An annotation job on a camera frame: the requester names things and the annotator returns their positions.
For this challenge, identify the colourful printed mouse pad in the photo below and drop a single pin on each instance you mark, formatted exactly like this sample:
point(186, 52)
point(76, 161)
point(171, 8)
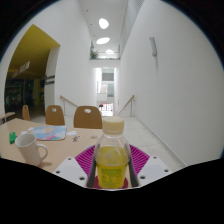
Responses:
point(49, 132)

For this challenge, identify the wooden stair handrail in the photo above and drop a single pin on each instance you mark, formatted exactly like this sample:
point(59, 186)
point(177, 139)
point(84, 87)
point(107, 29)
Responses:
point(128, 101)
point(66, 100)

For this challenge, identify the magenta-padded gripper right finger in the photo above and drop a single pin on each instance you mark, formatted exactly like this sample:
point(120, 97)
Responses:
point(140, 158)

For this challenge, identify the small side table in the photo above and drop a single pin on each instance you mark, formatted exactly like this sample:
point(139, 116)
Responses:
point(6, 115)

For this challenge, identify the clear bottle with yellow drink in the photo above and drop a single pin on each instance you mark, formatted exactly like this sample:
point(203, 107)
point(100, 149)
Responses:
point(111, 163)

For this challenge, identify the group of ceiling lights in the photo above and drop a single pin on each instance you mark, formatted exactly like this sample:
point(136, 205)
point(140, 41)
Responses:
point(103, 23)

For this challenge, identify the green potted plant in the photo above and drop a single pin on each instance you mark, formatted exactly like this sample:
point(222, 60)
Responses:
point(94, 55)

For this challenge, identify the hanging white sign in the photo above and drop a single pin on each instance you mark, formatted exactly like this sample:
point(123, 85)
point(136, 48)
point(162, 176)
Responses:
point(21, 69)

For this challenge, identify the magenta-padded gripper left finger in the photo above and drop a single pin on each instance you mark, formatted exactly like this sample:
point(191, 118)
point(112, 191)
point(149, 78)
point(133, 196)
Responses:
point(83, 160)

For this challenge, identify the white paper card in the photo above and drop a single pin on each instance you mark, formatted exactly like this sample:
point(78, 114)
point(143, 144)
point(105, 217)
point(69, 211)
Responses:
point(71, 133)
point(30, 128)

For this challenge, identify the wooden chair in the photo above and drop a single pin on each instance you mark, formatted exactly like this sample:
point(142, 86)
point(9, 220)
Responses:
point(55, 116)
point(87, 118)
point(25, 113)

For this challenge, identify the beige mug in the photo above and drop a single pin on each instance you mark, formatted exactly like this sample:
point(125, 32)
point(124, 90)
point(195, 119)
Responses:
point(28, 150)

